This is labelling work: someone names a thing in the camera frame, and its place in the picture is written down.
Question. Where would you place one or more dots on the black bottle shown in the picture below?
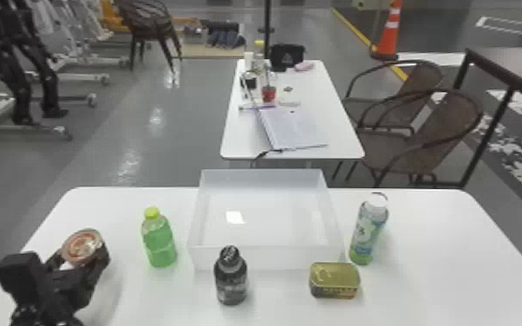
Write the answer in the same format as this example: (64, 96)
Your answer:
(230, 280)

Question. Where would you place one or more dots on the orange cone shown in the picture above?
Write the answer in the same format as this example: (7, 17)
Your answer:
(389, 32)

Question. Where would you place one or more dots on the brown wicker chair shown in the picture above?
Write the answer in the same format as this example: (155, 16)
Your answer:
(443, 123)
(425, 79)
(147, 20)

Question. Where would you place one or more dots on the yellow can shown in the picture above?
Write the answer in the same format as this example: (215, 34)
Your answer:
(334, 280)

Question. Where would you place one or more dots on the red cup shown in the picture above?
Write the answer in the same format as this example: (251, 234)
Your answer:
(268, 94)

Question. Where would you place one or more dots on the black post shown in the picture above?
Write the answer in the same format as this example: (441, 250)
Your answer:
(267, 20)

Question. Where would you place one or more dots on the white side table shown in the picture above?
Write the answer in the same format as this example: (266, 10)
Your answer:
(306, 91)

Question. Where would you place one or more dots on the black bag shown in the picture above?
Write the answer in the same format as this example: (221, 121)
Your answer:
(287, 55)

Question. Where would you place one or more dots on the green and white bottle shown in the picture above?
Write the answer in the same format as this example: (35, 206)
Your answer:
(365, 232)

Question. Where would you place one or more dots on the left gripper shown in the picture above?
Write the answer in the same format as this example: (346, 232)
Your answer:
(76, 286)

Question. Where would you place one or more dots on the red-lidded can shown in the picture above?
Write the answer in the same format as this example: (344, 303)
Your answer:
(81, 246)

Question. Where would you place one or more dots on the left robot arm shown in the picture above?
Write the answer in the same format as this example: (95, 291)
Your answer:
(38, 316)

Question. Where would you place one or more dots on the white notebook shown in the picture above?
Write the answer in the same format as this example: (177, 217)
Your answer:
(290, 127)

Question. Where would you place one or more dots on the dark side table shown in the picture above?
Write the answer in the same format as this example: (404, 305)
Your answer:
(516, 68)

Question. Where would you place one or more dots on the clear box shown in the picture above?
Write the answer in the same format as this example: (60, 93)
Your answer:
(265, 218)

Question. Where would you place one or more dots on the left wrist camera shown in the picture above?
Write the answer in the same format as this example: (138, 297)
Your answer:
(17, 273)

